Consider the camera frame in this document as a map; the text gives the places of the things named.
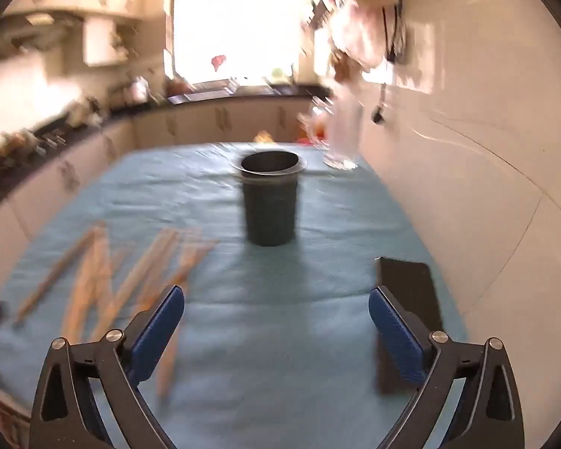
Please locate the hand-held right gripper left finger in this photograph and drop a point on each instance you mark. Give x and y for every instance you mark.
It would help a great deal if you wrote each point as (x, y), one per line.
(161, 332)

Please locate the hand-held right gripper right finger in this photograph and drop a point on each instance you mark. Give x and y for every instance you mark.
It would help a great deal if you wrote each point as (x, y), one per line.
(395, 332)

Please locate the bunch of wooden chopsticks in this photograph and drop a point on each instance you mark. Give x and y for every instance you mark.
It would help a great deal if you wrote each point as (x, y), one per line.
(68, 262)

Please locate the dark grey utensil holder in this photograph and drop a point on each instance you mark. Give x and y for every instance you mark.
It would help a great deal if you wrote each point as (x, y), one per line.
(269, 210)

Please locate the black smartphone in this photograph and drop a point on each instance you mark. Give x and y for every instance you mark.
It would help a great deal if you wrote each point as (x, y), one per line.
(411, 280)

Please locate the blue tablecloth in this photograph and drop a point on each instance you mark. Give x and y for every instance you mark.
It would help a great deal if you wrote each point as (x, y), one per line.
(271, 327)

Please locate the clear glass mug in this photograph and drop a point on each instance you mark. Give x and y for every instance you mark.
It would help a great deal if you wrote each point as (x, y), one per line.
(341, 135)

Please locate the black kitchen countertop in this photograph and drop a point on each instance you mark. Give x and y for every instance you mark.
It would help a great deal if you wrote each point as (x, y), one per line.
(191, 98)

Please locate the red cloth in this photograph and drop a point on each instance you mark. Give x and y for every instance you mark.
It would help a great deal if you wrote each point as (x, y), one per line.
(218, 61)

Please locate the steel range hood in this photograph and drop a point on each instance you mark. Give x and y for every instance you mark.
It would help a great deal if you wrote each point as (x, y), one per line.
(37, 28)

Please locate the white plastic bag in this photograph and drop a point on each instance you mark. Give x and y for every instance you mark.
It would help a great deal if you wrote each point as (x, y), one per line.
(360, 37)

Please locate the kitchen window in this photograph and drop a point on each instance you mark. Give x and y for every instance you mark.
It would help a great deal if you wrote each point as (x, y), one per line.
(233, 23)

